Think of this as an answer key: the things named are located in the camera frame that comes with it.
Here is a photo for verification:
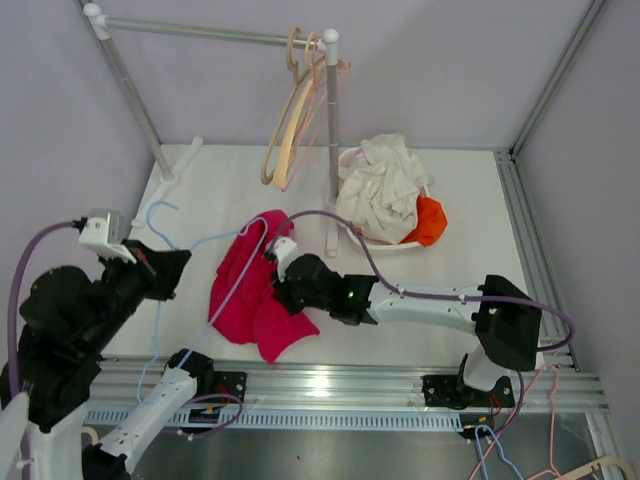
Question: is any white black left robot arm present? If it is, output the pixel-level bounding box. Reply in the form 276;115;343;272
15;240;216;479

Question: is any cream hanger on floor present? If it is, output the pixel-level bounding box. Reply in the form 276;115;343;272
560;455;637;480

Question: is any white perforated plastic basket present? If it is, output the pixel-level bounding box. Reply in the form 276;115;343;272
336;145;434;258

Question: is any pink hanger on floor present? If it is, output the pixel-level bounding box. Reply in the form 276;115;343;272
469;364;561;479

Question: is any blue wire hanger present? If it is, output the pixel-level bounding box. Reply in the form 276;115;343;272
131;214;269;405

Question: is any silver clothes rack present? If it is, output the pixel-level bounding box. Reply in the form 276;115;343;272
78;1;346;228

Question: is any white t shirt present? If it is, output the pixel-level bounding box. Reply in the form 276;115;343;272
334;132;434;245

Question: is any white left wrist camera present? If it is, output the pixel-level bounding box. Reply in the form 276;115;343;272
79;209;136;263

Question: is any cream wooden hanger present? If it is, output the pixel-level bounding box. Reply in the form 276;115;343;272
260;27;308;185
271;32;326;191

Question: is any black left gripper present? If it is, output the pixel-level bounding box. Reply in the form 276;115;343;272
81;234;193;351

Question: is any blue hanger on floor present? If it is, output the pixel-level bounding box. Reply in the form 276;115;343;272
474;424;524;480

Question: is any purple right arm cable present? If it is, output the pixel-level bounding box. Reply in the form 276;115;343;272
271;209;576;436

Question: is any cream hanger floor left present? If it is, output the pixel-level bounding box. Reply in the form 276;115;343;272
81;425;99;446

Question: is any magenta t shirt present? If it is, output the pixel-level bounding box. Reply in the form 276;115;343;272
209;210;320;364

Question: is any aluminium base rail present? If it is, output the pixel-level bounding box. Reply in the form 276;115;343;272
86;357;609;432

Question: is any pink wire hanger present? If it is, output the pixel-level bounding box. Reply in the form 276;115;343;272
272;32;328;191

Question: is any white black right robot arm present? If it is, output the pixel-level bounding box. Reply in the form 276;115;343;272
272;254;542;405

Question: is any orange t shirt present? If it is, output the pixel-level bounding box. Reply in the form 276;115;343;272
402;196;448;247

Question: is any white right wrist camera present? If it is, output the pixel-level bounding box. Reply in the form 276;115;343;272
265;236;299;282

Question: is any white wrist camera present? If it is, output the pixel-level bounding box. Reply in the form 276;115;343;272
265;236;299;282
79;209;136;263

